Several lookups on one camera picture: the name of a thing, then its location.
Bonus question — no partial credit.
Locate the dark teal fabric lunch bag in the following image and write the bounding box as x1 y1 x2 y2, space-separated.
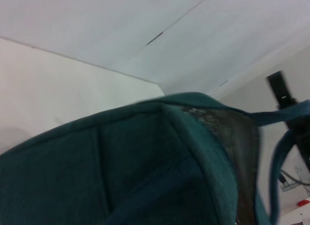
0 91 310 225

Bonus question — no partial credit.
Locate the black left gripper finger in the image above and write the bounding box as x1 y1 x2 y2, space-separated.
265 70 310 163

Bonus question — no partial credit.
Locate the black background cable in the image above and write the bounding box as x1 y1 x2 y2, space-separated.
279 168 310 192

